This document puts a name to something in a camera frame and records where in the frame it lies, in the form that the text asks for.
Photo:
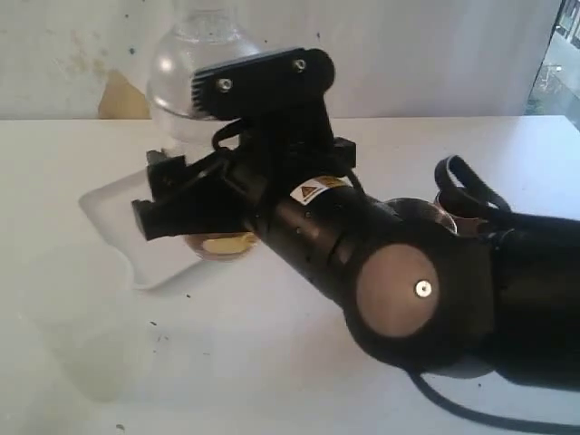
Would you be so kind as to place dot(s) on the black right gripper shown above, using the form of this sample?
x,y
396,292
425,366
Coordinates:
x,y
259,157

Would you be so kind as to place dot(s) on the clear plastic measuring cup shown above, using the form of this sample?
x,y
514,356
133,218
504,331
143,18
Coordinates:
x,y
184,136

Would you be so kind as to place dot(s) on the brown chunks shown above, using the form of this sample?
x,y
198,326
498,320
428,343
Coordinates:
x,y
221,246

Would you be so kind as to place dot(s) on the clear dome lid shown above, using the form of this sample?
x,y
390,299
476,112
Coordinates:
x,y
202,33

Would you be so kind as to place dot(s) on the brown wooden cup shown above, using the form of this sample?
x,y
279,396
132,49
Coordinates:
x,y
468,224

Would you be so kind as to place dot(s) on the stainless steel cup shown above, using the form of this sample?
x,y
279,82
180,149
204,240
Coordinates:
x,y
416,209

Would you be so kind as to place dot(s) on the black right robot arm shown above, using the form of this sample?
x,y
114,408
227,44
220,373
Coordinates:
x,y
414,294

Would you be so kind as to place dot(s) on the white rectangular tray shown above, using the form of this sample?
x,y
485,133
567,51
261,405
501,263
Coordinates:
x,y
154,263

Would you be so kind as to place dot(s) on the translucent plastic container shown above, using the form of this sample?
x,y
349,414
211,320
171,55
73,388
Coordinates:
x,y
79,299

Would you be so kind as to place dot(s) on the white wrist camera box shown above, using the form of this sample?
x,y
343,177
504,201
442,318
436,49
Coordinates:
x,y
261,83

